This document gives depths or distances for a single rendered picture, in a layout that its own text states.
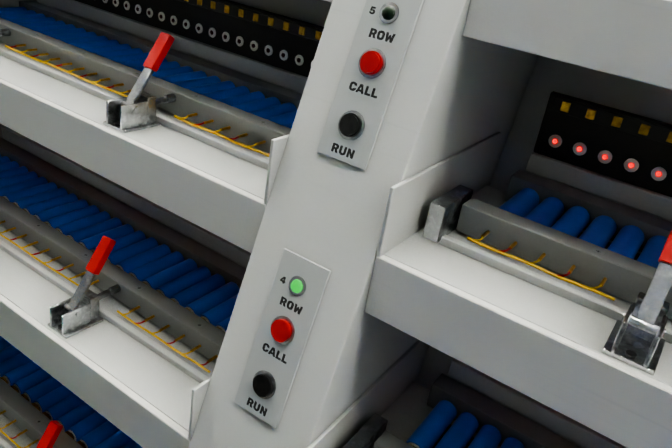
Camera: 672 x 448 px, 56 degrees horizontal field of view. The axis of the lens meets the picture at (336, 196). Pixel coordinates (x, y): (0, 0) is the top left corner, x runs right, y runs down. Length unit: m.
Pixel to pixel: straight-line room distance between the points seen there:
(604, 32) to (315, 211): 0.21
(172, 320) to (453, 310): 0.30
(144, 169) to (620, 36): 0.37
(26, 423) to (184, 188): 0.38
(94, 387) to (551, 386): 0.38
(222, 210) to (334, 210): 0.10
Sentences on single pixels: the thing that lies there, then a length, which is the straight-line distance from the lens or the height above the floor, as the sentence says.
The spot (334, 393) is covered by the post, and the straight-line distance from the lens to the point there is 0.47.
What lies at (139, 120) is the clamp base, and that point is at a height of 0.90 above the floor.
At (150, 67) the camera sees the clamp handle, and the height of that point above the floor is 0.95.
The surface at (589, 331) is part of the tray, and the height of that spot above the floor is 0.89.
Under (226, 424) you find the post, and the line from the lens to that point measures 0.51.
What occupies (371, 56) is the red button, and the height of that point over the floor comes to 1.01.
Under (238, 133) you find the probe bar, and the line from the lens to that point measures 0.57.
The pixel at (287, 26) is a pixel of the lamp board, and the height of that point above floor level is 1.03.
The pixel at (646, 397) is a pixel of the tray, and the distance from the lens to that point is 0.40.
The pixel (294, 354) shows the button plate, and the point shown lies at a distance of 0.46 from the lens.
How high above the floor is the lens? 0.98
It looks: 8 degrees down
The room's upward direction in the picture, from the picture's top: 19 degrees clockwise
